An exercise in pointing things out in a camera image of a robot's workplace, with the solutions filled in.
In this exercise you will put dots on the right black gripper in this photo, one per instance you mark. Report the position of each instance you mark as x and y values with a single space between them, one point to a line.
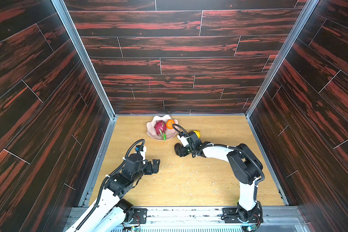
182 149

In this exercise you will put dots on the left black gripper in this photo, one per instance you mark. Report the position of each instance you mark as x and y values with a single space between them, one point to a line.
155 167

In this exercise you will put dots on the orange fruit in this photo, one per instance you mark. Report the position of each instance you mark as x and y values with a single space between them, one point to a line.
169 124

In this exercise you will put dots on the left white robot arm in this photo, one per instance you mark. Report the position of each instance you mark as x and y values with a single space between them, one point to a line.
110 209

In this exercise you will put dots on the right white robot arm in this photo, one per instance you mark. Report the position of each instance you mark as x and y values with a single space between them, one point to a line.
246 167

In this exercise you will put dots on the pink faceted fruit bowl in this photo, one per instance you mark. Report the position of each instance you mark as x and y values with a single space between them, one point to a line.
169 133

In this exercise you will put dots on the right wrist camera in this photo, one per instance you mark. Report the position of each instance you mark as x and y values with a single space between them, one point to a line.
183 140

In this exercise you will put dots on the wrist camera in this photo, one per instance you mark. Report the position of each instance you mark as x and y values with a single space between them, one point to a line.
141 150
183 140

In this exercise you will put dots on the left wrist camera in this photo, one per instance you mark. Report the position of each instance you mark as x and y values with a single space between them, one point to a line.
141 150

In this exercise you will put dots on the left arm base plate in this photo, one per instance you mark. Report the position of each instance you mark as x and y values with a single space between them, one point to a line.
136 216

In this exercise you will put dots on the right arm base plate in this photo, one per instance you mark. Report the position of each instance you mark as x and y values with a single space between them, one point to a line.
237 215

